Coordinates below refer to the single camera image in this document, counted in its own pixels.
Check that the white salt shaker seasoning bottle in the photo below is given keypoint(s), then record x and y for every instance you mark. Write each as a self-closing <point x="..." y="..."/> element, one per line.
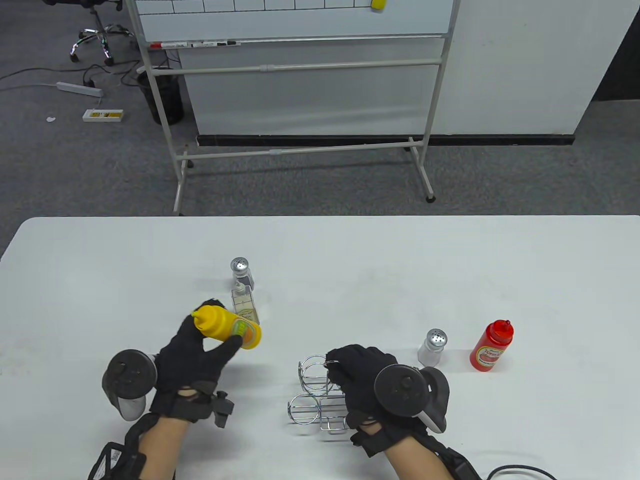
<point x="432" y="347"/>

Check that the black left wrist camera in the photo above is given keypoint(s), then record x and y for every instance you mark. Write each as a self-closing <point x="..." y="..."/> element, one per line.
<point x="117" y="462"/>

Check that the square clear oil seasoning bottle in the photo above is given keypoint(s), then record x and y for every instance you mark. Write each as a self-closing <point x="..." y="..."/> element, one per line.
<point x="245" y="300"/>

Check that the black round hand controller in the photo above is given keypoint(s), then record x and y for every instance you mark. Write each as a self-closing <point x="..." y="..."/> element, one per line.
<point x="129" y="372"/>
<point x="402" y="390"/>

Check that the office chair base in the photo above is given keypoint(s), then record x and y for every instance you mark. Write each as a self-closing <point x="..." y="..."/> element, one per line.
<point x="95" y="32"/>

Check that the white power strip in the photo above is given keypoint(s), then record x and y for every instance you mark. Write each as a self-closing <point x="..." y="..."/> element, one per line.
<point x="80" y="89"/>

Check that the red whiteboard marker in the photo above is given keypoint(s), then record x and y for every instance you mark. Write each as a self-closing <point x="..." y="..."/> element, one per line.
<point x="170" y="45"/>

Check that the red squeeze seasoning bottle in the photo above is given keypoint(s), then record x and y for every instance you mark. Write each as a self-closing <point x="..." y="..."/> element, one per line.
<point x="492" y="347"/>

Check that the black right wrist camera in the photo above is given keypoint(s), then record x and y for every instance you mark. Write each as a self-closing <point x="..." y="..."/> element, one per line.
<point x="462" y="467"/>

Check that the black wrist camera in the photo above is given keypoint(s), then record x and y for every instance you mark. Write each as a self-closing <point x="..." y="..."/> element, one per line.
<point x="462" y="467"/>
<point x="117" y="462"/>

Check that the person's right forearm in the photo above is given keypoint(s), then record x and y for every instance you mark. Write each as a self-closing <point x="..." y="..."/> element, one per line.
<point x="417" y="462"/>

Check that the yellow whiteboard eraser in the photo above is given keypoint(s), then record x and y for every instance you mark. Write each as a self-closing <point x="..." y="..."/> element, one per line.
<point x="378" y="4"/>

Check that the black mesh waste bin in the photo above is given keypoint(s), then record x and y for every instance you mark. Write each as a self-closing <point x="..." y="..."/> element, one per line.
<point x="167" y="100"/>

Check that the whiteboard on rolling stand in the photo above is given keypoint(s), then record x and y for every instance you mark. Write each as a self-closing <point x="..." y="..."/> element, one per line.
<point x="300" y="20"/>

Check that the person's left hand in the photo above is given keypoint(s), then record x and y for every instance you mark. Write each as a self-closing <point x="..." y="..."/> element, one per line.
<point x="185" y="360"/>

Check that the dark pepper shaker seasoning bottle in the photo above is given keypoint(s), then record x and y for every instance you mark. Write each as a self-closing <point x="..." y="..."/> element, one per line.
<point x="240" y="267"/>

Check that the white and yellow flat box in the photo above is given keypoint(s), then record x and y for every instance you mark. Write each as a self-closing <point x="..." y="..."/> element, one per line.
<point x="103" y="115"/>

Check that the yellow squeeze seasoning bottle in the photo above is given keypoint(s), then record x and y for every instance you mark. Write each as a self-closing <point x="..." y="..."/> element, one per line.
<point x="220" y="322"/>

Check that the black round right hand controller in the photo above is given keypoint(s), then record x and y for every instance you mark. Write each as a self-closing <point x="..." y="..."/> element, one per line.
<point x="402" y="390"/>

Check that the person's right hand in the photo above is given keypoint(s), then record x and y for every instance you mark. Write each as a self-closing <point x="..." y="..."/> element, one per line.
<point x="357" y="375"/>

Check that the black round left hand controller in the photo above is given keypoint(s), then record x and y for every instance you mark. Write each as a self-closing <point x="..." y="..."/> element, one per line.
<point x="129" y="372"/>

